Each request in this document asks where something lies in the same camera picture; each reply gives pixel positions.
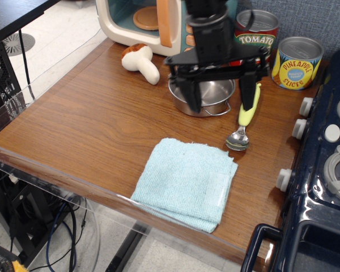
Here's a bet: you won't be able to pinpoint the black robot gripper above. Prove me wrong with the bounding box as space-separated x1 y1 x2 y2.
164 14 269 113

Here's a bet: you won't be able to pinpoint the stainless steel bowl with handles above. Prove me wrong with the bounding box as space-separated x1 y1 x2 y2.
168 79 236 117

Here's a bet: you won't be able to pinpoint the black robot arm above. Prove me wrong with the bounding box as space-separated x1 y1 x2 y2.
164 1 269 113

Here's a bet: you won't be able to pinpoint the tomato sauce can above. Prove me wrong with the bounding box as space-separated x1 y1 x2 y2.
229 9 279 71

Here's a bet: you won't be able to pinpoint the pineapple slices can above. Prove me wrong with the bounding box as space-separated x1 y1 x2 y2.
271 36 324 91

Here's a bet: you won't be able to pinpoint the teal toy microwave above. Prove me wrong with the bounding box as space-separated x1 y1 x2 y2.
95 0 239 57

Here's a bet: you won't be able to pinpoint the plush mushroom toy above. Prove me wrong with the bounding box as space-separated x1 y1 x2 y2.
121 43 160 85

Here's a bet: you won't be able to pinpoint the light blue folded towel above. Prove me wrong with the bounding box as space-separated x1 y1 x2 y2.
131 138 238 233

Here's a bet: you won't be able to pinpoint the dark blue toy stove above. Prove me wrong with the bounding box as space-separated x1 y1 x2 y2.
241 50 340 271

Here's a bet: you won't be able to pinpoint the black desk at left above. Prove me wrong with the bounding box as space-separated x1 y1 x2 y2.
0 0 62 50

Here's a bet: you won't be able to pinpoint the yellow object at floor corner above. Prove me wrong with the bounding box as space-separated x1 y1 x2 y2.
12 261 28 272

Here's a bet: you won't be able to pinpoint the spoon with yellow handle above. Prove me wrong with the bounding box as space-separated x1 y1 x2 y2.
226 83 261 151

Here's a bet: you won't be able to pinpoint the black and blue floor cables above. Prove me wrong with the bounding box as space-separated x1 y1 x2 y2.
28 198 88 272

